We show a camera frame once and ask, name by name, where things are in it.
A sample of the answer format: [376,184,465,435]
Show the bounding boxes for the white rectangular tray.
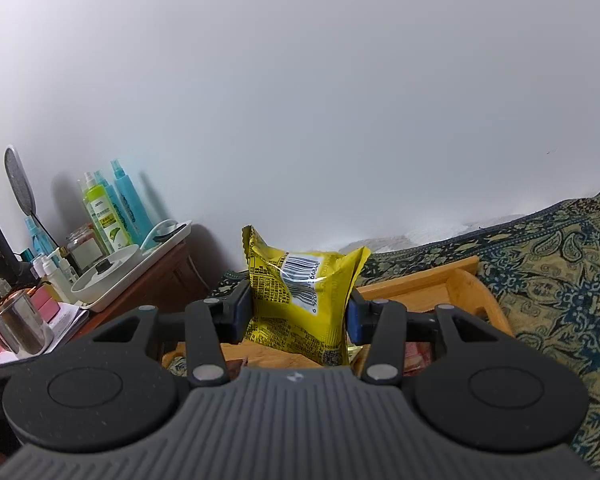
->
[70,220,193,313]

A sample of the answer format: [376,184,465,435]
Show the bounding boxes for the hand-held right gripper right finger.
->
[345,287,511,387]

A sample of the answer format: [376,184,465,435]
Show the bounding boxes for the glass jar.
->
[66,225,103,273]

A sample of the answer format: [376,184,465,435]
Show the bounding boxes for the stack of papers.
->
[0,307,90,368]

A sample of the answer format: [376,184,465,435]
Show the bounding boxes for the teal bottle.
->
[111,159,146,246]

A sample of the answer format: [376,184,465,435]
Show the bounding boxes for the small blue spray bottle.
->
[25,215,56,258]

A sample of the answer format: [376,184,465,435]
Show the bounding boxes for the yellow-green lotion bottle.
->
[82,172,126,256]

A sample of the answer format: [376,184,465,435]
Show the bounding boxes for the carved wooden cabinet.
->
[0,240,211,411]

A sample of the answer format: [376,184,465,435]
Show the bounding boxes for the white pump bottle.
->
[52,247,78,286]
[32,255,56,291]

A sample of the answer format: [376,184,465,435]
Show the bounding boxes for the steel pot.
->
[0,290,56,356]

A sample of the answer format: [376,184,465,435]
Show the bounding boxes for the white dish with handle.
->
[70,220,177,303]

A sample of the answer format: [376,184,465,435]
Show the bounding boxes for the wooden tray with handles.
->
[160,255,513,378]

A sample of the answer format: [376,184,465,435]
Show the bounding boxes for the red gold-striped snack packet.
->
[402,342,433,376]

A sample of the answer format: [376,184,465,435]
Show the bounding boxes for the blue and tan paisley blanket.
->
[215,187,600,471]

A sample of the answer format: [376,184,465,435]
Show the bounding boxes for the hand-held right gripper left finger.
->
[92,279,254,387]

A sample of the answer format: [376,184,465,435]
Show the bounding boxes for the pink box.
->
[32,290,61,326]

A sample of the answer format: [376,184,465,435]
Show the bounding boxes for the mesh strainer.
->
[4,146,43,228]

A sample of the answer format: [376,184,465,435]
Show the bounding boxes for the yellow snack packet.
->
[241,225,372,367]

